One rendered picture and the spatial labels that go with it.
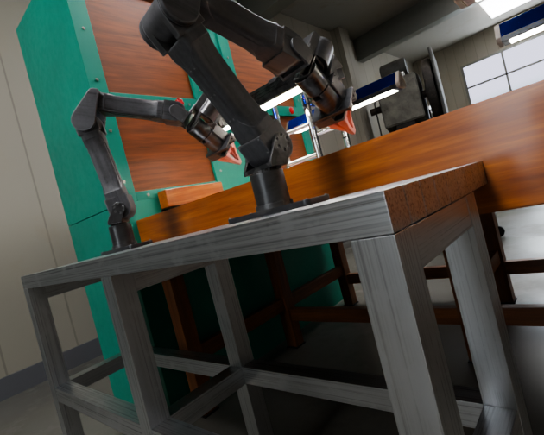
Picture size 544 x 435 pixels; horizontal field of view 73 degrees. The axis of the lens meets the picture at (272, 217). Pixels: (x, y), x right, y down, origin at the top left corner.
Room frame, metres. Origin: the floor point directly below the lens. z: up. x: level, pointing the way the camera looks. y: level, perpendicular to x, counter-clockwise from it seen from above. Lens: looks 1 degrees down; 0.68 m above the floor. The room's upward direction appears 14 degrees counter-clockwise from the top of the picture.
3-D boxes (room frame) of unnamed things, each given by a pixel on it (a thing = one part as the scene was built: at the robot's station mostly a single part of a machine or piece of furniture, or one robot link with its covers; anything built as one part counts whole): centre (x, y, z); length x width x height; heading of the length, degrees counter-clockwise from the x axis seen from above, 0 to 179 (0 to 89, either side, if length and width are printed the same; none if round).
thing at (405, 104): (5.62, -2.43, 1.24); 1.28 x 1.14 x 2.49; 138
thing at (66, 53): (2.05, 0.28, 1.32); 1.36 x 0.55 x 0.95; 138
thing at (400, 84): (1.74, -0.44, 1.08); 0.62 x 0.08 x 0.07; 48
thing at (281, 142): (0.67, -0.01, 0.77); 0.09 x 0.06 x 0.06; 40
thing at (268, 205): (0.66, -0.01, 0.71); 0.20 x 0.07 x 0.08; 48
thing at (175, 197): (1.57, 0.30, 0.83); 0.30 x 0.06 x 0.07; 138
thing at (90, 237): (2.05, 0.29, 0.42); 1.36 x 0.55 x 0.84; 138
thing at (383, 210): (1.05, 0.05, 0.65); 1.20 x 0.90 x 0.04; 48
